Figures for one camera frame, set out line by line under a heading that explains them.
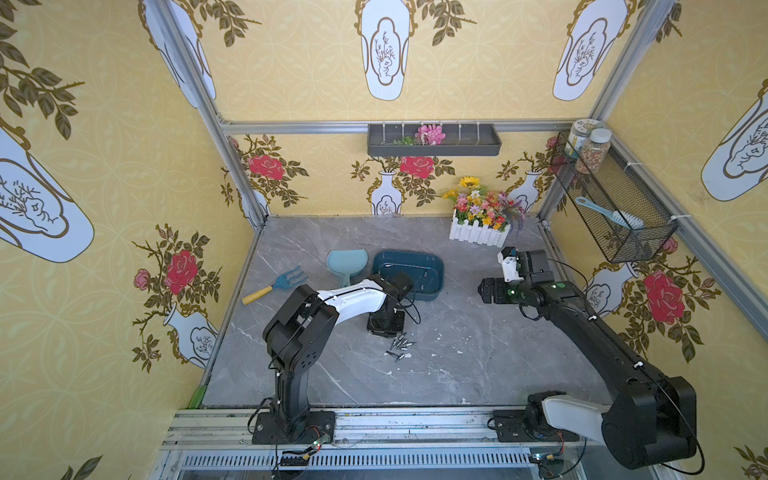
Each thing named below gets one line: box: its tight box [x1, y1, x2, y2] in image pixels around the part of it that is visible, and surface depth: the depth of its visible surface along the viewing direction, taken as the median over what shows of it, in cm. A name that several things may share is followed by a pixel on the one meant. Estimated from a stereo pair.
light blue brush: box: [575, 196, 645, 230], surface depth 73 cm
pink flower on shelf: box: [414, 124, 446, 146], surface depth 90 cm
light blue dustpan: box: [326, 249, 369, 288], surface depth 109 cm
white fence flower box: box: [443, 176, 525, 248], surface depth 105 cm
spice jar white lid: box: [576, 128, 612, 175], surface depth 81 cm
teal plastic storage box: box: [372, 249, 445, 301], surface depth 106 cm
